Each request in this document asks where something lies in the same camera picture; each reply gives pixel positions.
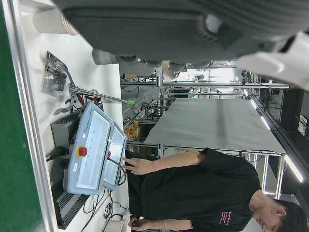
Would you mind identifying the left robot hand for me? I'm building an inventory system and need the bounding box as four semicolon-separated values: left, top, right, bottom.
52;0;309;94

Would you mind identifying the black finned control box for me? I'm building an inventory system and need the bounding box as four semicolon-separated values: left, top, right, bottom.
49;113;97;230

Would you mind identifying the metal reacher grabber tool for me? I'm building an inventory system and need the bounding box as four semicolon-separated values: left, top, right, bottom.
53;70;136;116

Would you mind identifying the yellow parts stack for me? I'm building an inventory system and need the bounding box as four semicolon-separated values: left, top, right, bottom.
124;120;141;141

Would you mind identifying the stack of paper cups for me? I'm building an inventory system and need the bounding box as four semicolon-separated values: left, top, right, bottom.
32;9;82;36

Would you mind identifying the clear plastic bag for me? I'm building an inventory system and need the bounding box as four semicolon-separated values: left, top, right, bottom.
41;50;69;95

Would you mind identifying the small teach pendant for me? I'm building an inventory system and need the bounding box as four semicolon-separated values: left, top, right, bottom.
102;124;128;193

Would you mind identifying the large teach pendant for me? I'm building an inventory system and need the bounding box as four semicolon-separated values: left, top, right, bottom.
63;102;114;196

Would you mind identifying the person in black shirt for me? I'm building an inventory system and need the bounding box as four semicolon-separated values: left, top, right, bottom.
123;147;309;232

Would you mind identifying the green conveyor belt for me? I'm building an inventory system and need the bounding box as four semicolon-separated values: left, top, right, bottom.
0;0;57;232

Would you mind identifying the aluminium frame rack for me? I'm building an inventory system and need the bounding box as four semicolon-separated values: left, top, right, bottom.
120;67;292;100

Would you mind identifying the black pendant cable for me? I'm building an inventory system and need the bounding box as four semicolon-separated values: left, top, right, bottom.
107;156;127;188

